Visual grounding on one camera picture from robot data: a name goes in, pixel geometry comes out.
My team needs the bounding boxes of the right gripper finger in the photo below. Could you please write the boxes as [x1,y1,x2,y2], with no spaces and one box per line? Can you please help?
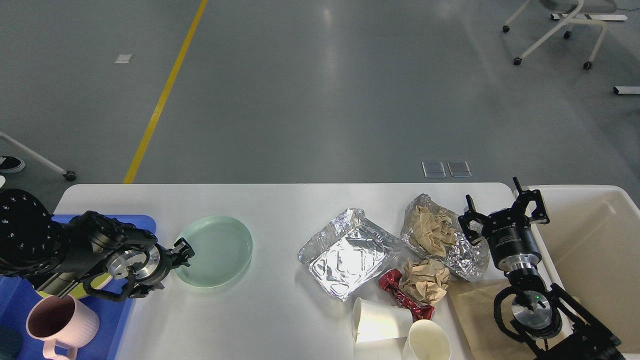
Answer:
[458,194,490,246]
[512,177,551,226]

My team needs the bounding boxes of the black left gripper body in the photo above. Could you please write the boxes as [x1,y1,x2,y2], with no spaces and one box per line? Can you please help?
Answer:
[106,244,171,299]

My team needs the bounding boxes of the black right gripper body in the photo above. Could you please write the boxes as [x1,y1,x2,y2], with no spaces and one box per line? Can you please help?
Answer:
[486,210,542,271]

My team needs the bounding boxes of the mint green plate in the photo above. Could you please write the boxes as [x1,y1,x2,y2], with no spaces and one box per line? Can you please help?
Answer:
[175,215,253,289]

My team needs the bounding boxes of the dark teal mug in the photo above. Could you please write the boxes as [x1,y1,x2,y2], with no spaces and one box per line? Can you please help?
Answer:
[0,325,23,360]

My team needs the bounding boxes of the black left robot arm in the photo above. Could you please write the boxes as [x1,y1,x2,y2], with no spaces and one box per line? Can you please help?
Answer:
[0,188,195,302]

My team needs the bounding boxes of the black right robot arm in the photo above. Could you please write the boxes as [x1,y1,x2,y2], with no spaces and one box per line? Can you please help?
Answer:
[458,177,624,360]

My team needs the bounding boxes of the crumpled brown paper in foil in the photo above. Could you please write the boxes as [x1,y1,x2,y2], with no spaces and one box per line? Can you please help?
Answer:
[410,205,457,257]

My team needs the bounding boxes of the crumpled aluminium foil tray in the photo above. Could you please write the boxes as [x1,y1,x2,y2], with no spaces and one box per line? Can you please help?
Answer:
[400,193,490,281]

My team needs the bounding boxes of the right floor socket cover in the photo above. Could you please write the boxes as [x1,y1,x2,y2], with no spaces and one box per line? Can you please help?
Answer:
[446,161,473,178]

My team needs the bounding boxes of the floor socket cover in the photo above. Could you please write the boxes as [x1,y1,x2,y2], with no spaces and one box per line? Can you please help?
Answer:
[446,161,473,178]
[422,161,447,179]

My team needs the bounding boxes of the left floor socket cover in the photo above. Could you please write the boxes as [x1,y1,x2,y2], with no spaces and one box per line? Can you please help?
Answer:
[422,161,447,179]

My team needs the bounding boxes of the beige plastic bin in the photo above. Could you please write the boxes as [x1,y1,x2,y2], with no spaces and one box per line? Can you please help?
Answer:
[532,185,640,360]

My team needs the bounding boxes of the yellow plate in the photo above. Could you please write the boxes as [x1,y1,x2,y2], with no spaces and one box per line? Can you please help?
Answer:
[36,273,113,300]

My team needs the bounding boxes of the brown paper sheet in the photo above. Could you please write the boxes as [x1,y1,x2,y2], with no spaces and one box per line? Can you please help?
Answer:
[448,279,535,360]

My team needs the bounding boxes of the crumpled brown paper ball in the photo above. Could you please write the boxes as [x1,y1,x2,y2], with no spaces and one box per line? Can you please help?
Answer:
[399,259,451,305]

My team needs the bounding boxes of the pink ribbed mug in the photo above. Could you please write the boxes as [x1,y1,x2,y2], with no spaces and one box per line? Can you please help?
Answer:
[25,295,100,360]

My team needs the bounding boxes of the red foil wrapper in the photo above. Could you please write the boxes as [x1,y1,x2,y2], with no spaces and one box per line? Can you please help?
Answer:
[378,269,435,322]

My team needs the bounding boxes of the white chair leg left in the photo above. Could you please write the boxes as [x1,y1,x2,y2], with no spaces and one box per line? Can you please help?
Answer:
[0,131,77,182]

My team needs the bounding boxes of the flat aluminium foil tray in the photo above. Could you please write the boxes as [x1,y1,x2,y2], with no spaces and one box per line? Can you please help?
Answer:
[298,208,405,302]

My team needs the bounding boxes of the upright white paper cup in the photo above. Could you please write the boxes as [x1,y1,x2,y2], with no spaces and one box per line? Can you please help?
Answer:
[401,319,451,360]

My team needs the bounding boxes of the lying white paper cup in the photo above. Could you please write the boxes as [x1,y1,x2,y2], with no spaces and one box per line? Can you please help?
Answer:
[352,297,414,344]

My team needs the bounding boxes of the blue plastic tray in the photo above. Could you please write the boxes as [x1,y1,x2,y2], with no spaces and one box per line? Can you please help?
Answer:
[0,215,157,360]

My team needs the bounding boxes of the white metal bar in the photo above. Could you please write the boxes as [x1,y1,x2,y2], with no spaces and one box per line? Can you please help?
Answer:
[612,85,640,96]

